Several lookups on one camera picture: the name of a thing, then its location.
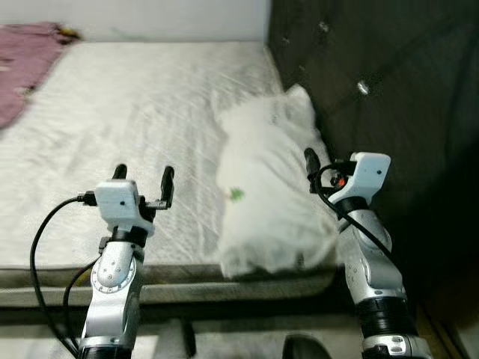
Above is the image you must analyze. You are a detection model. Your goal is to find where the white pillow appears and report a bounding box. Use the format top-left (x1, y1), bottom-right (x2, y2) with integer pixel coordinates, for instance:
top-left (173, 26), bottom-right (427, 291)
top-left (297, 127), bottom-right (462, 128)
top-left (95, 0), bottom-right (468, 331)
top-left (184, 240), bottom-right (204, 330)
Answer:
top-left (212, 84), bottom-right (341, 279)

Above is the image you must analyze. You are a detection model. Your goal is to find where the grey quilted mattress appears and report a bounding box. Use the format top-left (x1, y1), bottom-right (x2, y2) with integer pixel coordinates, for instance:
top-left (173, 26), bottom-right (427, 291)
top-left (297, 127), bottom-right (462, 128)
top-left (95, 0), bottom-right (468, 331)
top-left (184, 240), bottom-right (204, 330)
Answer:
top-left (0, 41), bottom-right (345, 307)

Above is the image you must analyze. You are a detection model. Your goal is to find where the dark tufted headboard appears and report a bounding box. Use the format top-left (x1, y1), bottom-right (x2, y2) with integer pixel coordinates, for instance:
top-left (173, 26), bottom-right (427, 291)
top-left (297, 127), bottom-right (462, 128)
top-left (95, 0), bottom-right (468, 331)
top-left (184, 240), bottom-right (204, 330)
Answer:
top-left (266, 0), bottom-right (479, 300)

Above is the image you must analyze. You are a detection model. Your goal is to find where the grey left robot leg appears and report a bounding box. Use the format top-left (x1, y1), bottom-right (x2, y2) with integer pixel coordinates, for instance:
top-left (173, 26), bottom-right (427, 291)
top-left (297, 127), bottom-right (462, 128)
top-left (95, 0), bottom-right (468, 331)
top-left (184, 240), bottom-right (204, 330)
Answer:
top-left (161, 318), bottom-right (197, 359)

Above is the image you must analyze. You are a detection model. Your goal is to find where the grey robot leg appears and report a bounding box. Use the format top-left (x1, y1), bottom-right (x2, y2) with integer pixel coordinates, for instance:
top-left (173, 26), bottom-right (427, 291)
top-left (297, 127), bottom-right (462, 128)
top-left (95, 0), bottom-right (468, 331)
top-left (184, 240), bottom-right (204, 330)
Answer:
top-left (283, 334), bottom-right (334, 359)
top-left (161, 318), bottom-right (197, 359)

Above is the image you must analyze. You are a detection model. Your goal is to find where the mauve cartoon mouse quilt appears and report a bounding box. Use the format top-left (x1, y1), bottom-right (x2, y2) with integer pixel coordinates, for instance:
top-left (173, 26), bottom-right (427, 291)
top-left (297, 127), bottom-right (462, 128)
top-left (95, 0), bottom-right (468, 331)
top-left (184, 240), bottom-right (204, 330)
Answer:
top-left (0, 22), bottom-right (76, 129)

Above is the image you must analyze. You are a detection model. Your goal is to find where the grey right robot leg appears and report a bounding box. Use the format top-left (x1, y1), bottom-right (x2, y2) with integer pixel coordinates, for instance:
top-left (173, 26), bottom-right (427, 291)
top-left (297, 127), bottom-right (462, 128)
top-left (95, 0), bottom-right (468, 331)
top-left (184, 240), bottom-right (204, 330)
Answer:
top-left (283, 334), bottom-right (334, 359)

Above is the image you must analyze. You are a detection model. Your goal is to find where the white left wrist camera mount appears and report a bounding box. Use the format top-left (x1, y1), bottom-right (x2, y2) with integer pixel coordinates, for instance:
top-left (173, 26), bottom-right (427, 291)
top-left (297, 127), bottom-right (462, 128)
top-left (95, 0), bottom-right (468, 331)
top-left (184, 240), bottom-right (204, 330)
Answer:
top-left (94, 179), bottom-right (156, 239)

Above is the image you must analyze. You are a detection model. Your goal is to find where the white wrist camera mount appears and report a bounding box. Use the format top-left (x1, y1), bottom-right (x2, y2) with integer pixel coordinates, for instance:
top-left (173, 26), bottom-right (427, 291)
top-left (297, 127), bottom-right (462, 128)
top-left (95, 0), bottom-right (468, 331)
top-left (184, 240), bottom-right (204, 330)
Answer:
top-left (328, 153), bottom-right (392, 209)
top-left (94, 179), bottom-right (156, 239)

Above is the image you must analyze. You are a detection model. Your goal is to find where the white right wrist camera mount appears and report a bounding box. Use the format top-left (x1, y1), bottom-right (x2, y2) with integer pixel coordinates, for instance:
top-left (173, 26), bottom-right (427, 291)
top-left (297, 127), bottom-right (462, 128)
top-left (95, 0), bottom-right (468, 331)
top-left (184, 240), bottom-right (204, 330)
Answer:
top-left (328, 153), bottom-right (392, 209)

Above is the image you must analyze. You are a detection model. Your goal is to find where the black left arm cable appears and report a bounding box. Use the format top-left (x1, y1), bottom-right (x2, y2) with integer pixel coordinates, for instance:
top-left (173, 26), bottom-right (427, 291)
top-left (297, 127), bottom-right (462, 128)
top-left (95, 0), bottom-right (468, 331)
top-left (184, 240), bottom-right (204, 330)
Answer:
top-left (30, 196), bottom-right (102, 356)

